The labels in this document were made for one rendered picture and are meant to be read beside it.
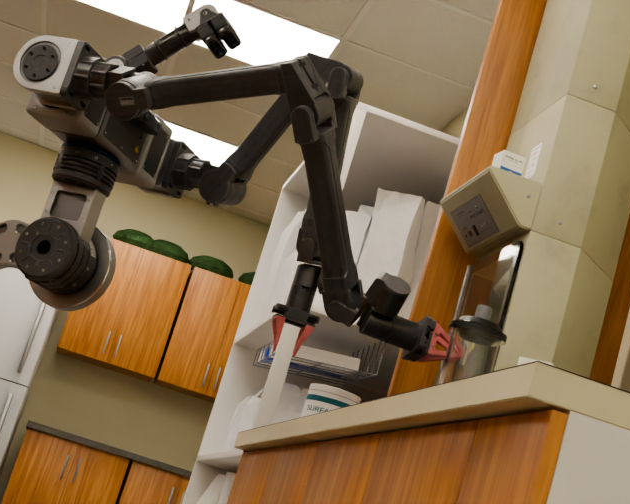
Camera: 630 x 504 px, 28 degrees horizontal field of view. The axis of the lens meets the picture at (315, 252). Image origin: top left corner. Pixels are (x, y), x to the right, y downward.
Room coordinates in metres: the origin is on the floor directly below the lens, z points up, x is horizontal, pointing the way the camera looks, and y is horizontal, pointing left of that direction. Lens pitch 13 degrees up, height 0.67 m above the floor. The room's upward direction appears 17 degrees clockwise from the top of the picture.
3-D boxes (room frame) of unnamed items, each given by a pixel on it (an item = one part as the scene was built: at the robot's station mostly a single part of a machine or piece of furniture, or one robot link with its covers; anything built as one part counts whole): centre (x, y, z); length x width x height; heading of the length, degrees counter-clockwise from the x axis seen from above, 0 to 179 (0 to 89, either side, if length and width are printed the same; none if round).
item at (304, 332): (2.77, -0.01, 1.14); 0.07 x 0.07 x 0.09; 9
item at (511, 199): (2.52, -0.31, 1.46); 0.32 x 0.12 x 0.10; 9
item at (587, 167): (2.55, -0.49, 1.33); 0.32 x 0.25 x 0.77; 9
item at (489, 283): (2.53, -0.36, 1.19); 0.30 x 0.01 x 0.40; 9
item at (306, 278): (2.77, -0.01, 1.27); 0.07 x 0.06 x 0.07; 68
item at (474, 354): (2.27, -0.33, 1.06); 0.11 x 0.11 x 0.21
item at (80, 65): (2.38, 0.52, 1.45); 0.09 x 0.08 x 0.12; 158
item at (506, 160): (2.44, -0.33, 1.54); 0.05 x 0.05 x 0.06; 14
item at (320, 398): (3.09, -0.15, 1.02); 0.13 x 0.13 x 0.15
